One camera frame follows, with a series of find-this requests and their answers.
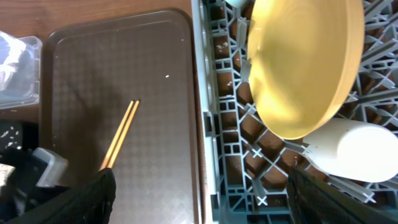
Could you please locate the clear plastic bin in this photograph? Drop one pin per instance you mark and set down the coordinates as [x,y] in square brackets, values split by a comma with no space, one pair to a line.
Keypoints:
[20,70]

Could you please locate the grey dishwasher rack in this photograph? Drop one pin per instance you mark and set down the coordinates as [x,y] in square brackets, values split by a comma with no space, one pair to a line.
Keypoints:
[246,165]

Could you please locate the black tray bin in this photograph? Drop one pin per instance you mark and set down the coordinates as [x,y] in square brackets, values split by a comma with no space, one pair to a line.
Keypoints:
[19,135]

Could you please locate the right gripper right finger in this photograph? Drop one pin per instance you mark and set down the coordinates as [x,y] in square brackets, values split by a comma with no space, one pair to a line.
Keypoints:
[312,201]

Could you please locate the yellow plate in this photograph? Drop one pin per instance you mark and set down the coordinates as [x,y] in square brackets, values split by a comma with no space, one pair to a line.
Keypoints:
[304,55]

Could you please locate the clear plastic wrapper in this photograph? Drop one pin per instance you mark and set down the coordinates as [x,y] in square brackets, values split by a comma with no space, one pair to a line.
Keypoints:
[11,51]

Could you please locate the wooden chopstick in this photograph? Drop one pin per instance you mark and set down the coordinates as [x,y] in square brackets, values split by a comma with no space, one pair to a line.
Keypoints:
[123,134]
[116,137]

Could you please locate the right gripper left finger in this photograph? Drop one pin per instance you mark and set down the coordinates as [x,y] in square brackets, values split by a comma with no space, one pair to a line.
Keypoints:
[91,203]

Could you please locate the brown serving tray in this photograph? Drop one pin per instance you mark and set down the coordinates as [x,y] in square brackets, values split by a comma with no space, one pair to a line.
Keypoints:
[90,74]

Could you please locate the light blue bowl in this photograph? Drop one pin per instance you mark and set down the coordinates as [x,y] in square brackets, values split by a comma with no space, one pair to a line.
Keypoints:
[237,3]

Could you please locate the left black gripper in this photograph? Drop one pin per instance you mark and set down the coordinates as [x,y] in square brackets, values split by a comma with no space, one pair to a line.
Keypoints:
[20,193]

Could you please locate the white cup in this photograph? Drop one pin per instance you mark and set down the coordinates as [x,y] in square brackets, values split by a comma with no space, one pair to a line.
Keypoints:
[354,150]

